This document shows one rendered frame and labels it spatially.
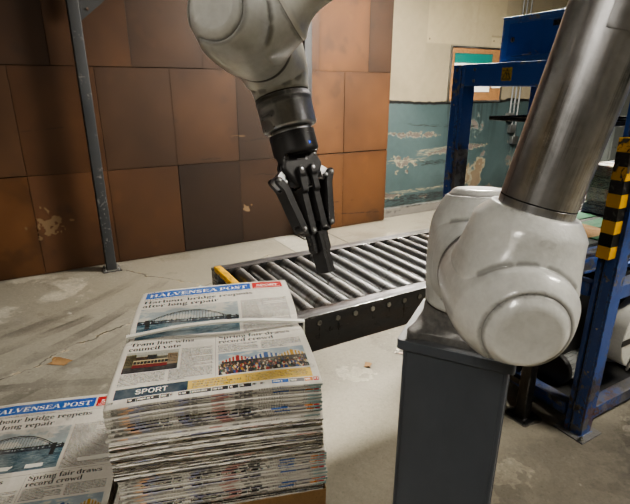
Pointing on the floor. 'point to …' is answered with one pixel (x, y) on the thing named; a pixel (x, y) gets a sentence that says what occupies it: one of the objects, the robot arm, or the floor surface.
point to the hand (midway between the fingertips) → (321, 252)
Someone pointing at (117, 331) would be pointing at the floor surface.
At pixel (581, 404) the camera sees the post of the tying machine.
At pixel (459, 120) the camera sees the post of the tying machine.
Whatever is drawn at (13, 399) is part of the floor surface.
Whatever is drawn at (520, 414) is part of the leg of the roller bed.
